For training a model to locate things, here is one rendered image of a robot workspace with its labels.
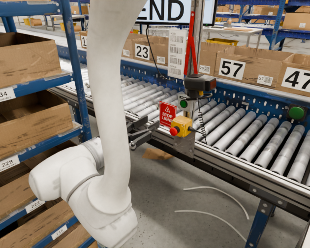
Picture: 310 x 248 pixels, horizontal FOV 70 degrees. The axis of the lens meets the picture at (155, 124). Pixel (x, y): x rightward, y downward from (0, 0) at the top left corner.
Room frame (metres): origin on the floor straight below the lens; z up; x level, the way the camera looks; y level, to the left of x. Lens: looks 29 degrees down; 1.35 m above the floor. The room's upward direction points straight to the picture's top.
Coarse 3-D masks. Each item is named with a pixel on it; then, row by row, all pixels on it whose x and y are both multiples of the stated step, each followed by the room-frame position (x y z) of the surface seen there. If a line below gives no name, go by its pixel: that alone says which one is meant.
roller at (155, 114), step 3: (177, 99) 1.40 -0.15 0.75; (171, 102) 1.35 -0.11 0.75; (174, 102) 1.35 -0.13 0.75; (177, 102) 1.37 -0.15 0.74; (174, 105) 1.33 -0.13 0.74; (177, 105) 1.35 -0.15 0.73; (156, 111) 1.22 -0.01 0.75; (150, 114) 1.18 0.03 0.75; (153, 114) 1.18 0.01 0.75; (156, 114) 1.20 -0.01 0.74; (150, 117) 1.15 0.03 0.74; (153, 117) 1.17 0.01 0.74; (156, 117) 1.19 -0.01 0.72; (150, 120) 1.14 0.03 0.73
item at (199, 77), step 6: (186, 78) 0.85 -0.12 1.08; (192, 78) 0.83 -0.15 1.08; (198, 78) 0.82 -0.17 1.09; (204, 78) 0.81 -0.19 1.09; (210, 78) 0.81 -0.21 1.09; (186, 84) 0.84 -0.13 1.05; (192, 84) 0.82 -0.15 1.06; (198, 84) 0.81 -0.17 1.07; (204, 84) 0.79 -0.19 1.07; (210, 84) 0.79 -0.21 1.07; (192, 90) 0.84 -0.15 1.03; (198, 90) 0.81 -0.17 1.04; (204, 90) 0.80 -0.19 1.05; (210, 90) 0.79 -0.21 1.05; (192, 96) 0.84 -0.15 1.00; (198, 96) 0.83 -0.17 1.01
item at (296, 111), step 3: (291, 108) 1.09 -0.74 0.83; (294, 108) 1.08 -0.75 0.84; (297, 108) 1.07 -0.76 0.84; (300, 108) 1.06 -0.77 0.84; (291, 111) 1.08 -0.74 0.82; (294, 111) 1.07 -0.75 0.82; (297, 111) 1.07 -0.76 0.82; (300, 111) 1.06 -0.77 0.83; (303, 111) 1.05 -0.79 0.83; (291, 114) 1.08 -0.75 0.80; (294, 114) 1.07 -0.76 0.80; (297, 114) 1.06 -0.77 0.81; (300, 114) 1.06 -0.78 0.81; (303, 114) 1.05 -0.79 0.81; (291, 117) 1.08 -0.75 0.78; (294, 117) 1.07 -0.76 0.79; (297, 117) 1.06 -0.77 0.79; (300, 117) 1.05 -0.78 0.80
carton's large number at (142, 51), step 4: (136, 44) 1.94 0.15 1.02; (136, 48) 1.94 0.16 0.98; (140, 48) 1.91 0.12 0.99; (144, 48) 1.88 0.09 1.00; (148, 48) 1.86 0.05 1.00; (136, 52) 1.94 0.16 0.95; (140, 52) 1.91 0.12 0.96; (144, 52) 1.88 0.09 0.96; (148, 52) 1.86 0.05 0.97; (136, 56) 1.95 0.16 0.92; (140, 56) 1.92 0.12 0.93; (144, 56) 1.89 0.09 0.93; (148, 56) 1.86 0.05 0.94
